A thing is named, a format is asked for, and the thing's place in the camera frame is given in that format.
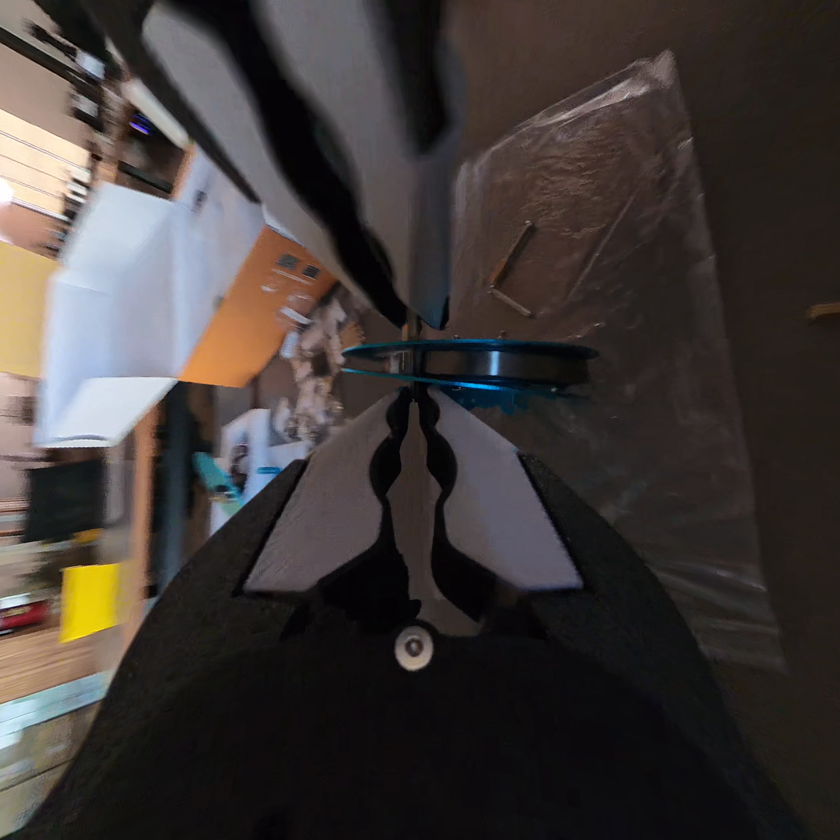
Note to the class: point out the yellow sign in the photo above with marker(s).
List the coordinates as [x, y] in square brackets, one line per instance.
[88, 604]

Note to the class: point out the white foam board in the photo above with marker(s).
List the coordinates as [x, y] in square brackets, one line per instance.
[269, 446]

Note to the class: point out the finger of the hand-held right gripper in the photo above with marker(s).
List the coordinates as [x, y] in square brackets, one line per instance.
[367, 131]
[216, 98]

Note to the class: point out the pile of small screw bags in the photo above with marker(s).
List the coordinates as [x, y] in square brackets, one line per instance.
[318, 367]

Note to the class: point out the blue disc bearing assembly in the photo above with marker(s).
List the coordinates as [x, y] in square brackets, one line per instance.
[525, 361]

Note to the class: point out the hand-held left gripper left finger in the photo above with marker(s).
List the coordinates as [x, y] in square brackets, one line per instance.
[321, 518]

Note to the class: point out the clear plastic bag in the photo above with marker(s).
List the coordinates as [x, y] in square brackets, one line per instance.
[623, 197]

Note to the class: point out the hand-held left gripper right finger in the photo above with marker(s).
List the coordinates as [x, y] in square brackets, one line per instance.
[505, 518]

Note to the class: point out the orange cardboard box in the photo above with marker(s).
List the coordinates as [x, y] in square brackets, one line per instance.
[256, 315]

